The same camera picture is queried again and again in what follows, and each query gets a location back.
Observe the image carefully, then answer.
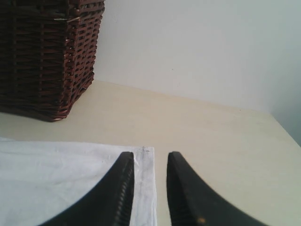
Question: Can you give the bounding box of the dark brown wicker basket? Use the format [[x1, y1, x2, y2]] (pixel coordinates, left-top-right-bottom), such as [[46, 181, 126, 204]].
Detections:
[[0, 0, 105, 122]]

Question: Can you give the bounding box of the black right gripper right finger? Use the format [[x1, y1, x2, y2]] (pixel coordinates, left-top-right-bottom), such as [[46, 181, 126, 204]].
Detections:
[[166, 152, 263, 226]]

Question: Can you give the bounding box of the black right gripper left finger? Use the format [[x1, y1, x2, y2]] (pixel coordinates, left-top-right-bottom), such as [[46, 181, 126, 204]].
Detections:
[[42, 152, 134, 226]]

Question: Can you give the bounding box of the white t-shirt red logo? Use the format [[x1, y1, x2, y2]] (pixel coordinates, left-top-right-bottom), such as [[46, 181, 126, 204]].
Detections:
[[0, 138, 157, 226]]

